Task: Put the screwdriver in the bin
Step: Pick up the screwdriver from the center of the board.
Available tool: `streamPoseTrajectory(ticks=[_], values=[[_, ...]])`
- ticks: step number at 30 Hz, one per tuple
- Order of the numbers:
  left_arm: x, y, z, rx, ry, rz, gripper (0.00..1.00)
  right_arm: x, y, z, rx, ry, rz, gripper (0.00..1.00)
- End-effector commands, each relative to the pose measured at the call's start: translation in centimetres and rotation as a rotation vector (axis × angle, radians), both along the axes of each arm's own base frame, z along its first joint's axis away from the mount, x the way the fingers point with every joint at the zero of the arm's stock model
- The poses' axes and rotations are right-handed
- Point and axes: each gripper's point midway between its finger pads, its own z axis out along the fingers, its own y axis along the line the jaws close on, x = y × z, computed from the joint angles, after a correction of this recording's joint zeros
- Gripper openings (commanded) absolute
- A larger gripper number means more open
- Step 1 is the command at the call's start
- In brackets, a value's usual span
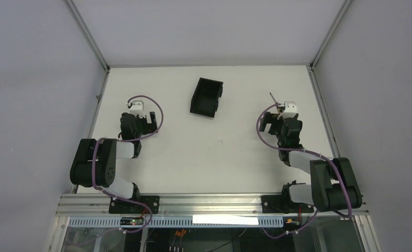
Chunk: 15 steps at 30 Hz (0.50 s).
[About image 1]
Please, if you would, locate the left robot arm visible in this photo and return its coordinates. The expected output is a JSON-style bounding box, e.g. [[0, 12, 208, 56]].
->
[[69, 111, 158, 202]]

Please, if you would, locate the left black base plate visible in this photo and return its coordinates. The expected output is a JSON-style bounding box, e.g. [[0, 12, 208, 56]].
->
[[108, 195, 160, 214]]

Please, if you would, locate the aluminium frame rail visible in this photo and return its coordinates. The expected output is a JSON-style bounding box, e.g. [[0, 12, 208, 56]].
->
[[55, 193, 369, 217]]

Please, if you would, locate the small yellow black screwdriver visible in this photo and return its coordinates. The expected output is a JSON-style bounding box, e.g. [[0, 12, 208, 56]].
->
[[269, 92, 285, 113]]

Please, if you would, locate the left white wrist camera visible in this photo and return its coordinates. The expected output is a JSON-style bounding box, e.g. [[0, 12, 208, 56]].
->
[[127, 100, 146, 119]]

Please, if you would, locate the black plastic bin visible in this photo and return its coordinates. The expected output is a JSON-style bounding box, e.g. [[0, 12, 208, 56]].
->
[[190, 78, 223, 118]]

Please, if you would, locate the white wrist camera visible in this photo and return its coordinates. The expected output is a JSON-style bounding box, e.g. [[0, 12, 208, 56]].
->
[[127, 100, 146, 119], [277, 101, 298, 119]]

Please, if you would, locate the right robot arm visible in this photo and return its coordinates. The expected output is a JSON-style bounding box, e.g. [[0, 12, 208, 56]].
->
[[256, 112, 362, 217]]

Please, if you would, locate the small circuit board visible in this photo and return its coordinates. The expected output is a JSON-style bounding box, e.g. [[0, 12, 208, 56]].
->
[[120, 217, 145, 226]]

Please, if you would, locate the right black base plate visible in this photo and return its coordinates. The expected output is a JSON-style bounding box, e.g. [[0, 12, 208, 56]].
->
[[261, 194, 314, 214]]

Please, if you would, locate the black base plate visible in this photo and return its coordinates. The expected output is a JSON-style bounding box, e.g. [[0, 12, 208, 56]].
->
[[108, 195, 160, 214], [261, 194, 314, 214]]

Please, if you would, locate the slotted cable duct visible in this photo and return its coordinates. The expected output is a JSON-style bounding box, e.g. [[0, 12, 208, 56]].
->
[[68, 215, 284, 228]]

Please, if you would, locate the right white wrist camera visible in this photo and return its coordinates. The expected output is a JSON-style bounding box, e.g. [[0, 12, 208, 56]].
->
[[277, 101, 298, 119]]

